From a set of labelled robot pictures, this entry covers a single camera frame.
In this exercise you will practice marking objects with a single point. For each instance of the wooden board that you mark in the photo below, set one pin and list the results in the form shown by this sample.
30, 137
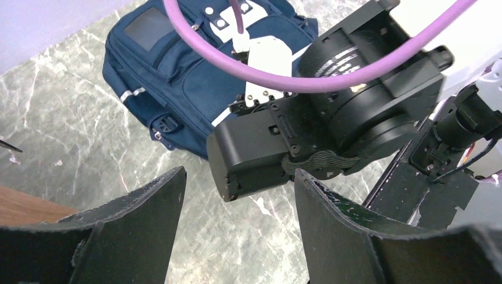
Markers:
18, 208

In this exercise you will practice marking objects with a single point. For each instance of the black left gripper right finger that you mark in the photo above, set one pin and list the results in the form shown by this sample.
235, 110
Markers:
345, 242

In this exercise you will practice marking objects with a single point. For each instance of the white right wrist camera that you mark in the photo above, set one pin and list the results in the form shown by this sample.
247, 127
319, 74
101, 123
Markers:
268, 54

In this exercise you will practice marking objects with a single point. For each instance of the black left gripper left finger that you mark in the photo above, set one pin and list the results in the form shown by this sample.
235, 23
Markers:
127, 240

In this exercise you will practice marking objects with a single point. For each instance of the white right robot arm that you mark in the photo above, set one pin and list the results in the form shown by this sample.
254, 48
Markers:
336, 132

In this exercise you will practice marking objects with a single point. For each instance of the navy blue student backpack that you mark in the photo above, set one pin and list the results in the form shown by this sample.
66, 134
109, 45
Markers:
170, 88

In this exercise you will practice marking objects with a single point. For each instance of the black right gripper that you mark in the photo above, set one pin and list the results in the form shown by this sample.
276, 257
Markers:
261, 149

